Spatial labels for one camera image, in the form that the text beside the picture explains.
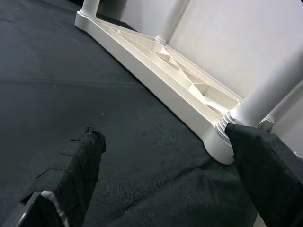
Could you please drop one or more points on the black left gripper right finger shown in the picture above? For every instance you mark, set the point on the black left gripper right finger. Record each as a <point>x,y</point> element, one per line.
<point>267,179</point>

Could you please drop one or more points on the black table cloth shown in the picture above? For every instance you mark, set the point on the black table cloth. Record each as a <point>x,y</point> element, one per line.
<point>71,82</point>

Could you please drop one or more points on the cream plastic children table top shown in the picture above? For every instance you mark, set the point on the cream plastic children table top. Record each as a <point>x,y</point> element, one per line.
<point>165,87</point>

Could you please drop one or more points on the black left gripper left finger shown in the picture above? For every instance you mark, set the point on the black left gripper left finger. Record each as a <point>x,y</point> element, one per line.
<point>68,179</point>

